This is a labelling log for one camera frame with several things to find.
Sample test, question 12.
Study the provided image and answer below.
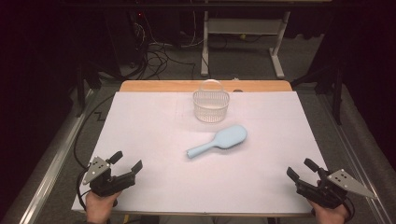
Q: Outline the light blue hairbrush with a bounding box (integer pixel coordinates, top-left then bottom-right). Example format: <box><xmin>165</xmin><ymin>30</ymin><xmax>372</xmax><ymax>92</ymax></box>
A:
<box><xmin>186</xmin><ymin>124</ymin><xmax>248</xmax><ymax>160</ymax></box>

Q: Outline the white plastic basket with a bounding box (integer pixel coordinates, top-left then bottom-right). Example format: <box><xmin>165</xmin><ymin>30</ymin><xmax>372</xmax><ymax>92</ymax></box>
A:
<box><xmin>192</xmin><ymin>78</ymin><xmax>231</xmax><ymax>123</ymax></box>

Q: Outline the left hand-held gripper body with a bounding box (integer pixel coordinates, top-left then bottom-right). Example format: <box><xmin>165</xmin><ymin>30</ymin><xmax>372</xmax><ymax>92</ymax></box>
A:
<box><xmin>81</xmin><ymin>156</ymin><xmax>138</xmax><ymax>199</ymax></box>

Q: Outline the aluminium floor rail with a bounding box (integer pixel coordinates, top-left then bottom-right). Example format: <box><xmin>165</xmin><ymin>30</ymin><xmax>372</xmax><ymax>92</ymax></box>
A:
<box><xmin>317</xmin><ymin>92</ymin><xmax>394</xmax><ymax>224</ymax></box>
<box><xmin>2</xmin><ymin>89</ymin><xmax>95</xmax><ymax>224</ymax></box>

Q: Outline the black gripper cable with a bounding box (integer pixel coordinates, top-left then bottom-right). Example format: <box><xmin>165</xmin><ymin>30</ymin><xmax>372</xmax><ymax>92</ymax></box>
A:
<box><xmin>341</xmin><ymin>197</ymin><xmax>356</xmax><ymax>222</ymax></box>
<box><xmin>76</xmin><ymin>167</ymin><xmax>92</xmax><ymax>213</ymax></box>

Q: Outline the tangle of floor cables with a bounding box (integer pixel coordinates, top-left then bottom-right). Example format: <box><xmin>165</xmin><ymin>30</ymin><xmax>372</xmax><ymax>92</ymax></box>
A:
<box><xmin>132</xmin><ymin>12</ymin><xmax>205</xmax><ymax>80</ymax></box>

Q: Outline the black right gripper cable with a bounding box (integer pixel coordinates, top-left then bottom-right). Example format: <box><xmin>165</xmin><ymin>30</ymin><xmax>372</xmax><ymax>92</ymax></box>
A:
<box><xmin>341</xmin><ymin>197</ymin><xmax>356</xmax><ymax>222</ymax></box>

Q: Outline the person's left hand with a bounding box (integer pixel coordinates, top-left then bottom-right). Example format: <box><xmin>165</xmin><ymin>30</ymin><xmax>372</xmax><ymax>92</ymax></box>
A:
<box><xmin>84</xmin><ymin>189</ymin><xmax>122</xmax><ymax>224</ymax></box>

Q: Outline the dark stand leg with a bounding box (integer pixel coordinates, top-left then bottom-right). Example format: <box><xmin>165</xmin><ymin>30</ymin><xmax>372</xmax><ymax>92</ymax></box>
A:
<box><xmin>290</xmin><ymin>62</ymin><xmax>344</xmax><ymax>126</ymax></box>
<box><xmin>75</xmin><ymin>62</ymin><xmax>103</xmax><ymax>118</ymax></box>

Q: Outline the person's right hand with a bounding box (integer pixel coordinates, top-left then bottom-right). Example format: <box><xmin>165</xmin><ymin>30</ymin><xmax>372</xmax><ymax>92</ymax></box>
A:
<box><xmin>306</xmin><ymin>199</ymin><xmax>351</xmax><ymax>224</ymax></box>

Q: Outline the black floor cable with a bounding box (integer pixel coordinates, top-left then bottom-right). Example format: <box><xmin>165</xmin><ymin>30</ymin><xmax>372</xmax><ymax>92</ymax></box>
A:
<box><xmin>73</xmin><ymin>93</ymin><xmax>116</xmax><ymax>171</ymax></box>

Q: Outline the white metal stand frame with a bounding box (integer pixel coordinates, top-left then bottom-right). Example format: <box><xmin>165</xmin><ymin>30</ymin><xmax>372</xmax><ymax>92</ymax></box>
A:
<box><xmin>200</xmin><ymin>10</ymin><xmax>291</xmax><ymax>79</ymax></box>

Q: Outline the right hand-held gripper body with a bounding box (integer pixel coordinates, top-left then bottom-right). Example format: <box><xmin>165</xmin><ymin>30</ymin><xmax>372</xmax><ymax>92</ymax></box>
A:
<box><xmin>295</xmin><ymin>168</ymin><xmax>378</xmax><ymax>210</ymax></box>

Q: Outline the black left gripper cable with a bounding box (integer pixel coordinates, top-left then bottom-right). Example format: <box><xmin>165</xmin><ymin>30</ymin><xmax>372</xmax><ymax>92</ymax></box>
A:
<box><xmin>76</xmin><ymin>167</ymin><xmax>92</xmax><ymax>213</ymax></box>

